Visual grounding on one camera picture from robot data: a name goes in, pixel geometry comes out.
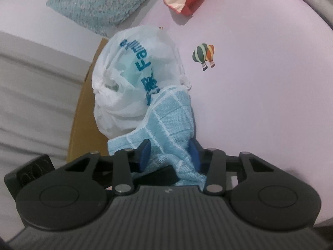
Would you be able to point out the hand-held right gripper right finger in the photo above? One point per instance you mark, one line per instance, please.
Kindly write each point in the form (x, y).
(194, 156)

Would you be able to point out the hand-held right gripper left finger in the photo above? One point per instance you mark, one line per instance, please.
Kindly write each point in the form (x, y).
(144, 156)

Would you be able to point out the light blue checked towel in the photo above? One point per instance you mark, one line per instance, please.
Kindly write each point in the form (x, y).
(169, 125)

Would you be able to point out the cardboard box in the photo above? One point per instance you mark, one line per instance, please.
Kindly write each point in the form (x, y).
(83, 125)

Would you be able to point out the white plastic bag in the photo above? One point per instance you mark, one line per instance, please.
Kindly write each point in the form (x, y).
(122, 88)

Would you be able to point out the light grey curtain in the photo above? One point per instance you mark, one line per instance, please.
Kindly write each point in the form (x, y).
(31, 109)

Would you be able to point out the pink printed mat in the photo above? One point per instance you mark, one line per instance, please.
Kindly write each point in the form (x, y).
(260, 96)

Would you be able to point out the teal patterned blanket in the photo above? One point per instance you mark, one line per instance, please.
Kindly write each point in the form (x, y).
(104, 2)

